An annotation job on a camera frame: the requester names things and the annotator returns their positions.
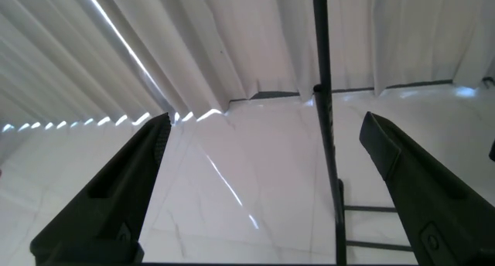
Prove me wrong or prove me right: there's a white curtain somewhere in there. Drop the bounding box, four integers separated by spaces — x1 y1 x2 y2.
0 0 495 134

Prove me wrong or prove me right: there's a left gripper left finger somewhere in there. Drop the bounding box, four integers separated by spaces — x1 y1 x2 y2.
29 112 172 265

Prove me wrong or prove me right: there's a black clothes rack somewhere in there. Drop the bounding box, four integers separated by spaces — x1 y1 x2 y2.
311 0 414 266

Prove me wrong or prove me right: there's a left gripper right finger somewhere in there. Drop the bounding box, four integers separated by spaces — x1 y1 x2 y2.
358 111 495 265

